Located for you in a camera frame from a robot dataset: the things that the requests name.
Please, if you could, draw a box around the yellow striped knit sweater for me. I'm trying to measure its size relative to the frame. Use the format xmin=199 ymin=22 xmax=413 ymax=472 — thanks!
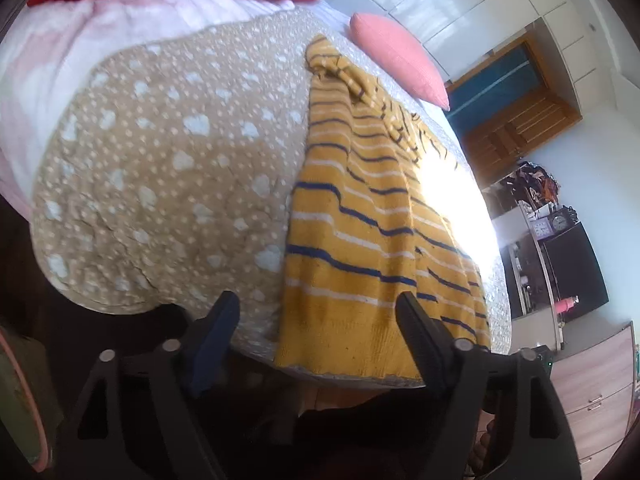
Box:
xmin=276 ymin=36 xmax=490 ymax=379

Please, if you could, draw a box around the wooden drawer cabinet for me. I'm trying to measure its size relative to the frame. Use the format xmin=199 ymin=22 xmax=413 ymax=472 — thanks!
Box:
xmin=551 ymin=325 xmax=636 ymax=479

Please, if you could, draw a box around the cluttered shelf unit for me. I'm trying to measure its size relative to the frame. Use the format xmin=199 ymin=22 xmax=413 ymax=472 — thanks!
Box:
xmin=483 ymin=162 xmax=608 ymax=352

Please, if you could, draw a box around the beige white-dotted bedspread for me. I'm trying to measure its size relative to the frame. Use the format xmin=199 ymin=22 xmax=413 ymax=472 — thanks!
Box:
xmin=30 ymin=9 xmax=511 ymax=384

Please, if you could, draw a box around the wooden door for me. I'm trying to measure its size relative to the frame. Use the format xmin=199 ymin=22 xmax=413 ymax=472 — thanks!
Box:
xmin=446 ymin=32 xmax=582 ymax=188

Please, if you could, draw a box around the pink knit pillow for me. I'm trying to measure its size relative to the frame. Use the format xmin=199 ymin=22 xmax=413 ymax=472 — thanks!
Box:
xmin=349 ymin=13 xmax=449 ymax=110

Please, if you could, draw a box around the pink fluffy blanket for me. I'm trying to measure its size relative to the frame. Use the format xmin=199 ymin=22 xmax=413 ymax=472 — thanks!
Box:
xmin=1 ymin=0 xmax=294 ymax=218

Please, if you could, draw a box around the white wardrobe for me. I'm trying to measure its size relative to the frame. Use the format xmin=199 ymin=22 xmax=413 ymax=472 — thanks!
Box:
xmin=326 ymin=0 xmax=613 ymax=112

